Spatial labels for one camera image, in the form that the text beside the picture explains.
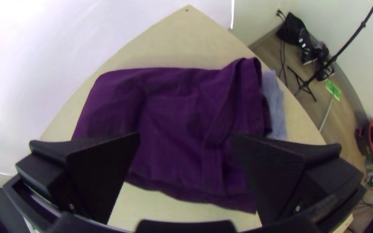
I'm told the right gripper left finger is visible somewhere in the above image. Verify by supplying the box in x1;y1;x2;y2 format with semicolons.
15;132;141;224

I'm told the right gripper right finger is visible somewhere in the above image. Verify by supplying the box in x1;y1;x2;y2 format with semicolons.
231;135;365;224

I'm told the dark t-shirt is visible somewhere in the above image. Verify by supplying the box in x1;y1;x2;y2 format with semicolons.
71;57;273;214

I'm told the black bag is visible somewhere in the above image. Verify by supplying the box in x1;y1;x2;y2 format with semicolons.
276;12;307;46

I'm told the black tripod stand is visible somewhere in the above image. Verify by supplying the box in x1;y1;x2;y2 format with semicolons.
287;0;373;102

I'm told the light blue garment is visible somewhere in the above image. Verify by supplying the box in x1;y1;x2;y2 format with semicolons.
260;69;288;140

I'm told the black white sneaker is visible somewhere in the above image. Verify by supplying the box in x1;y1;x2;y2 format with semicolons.
314;42;336;82
298;29;319;66

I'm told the black cable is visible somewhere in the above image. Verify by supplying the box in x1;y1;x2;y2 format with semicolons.
276;9;288;87

